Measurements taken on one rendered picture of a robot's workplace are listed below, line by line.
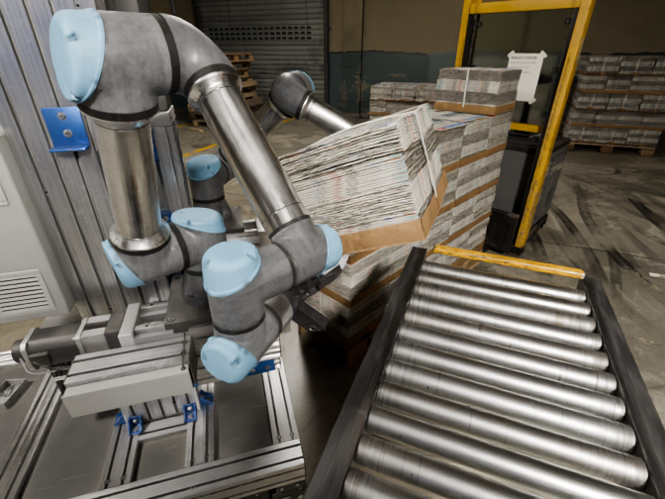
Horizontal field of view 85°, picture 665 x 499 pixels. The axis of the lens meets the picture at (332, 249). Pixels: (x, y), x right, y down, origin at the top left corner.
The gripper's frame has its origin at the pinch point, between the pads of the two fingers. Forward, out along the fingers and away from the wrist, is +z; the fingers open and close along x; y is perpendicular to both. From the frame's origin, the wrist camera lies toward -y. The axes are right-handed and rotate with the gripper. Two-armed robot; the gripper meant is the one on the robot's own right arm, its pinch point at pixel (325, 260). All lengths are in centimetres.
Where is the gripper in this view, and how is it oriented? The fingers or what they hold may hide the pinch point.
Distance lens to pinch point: 80.1
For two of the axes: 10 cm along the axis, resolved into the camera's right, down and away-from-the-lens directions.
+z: 3.8, -4.5, 8.1
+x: -8.6, 1.6, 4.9
